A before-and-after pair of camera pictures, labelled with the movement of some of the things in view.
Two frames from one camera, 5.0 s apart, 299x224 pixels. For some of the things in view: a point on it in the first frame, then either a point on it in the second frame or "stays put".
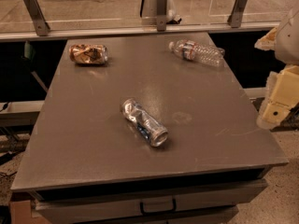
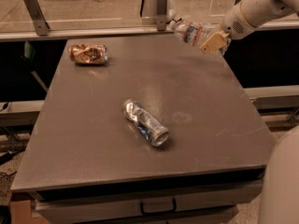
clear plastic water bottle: [190, 49] to [195, 35]
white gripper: [289, 39] to [233, 23]
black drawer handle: [147, 213] stays put
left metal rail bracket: [33, 8] stays put
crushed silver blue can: [147, 126] stays put
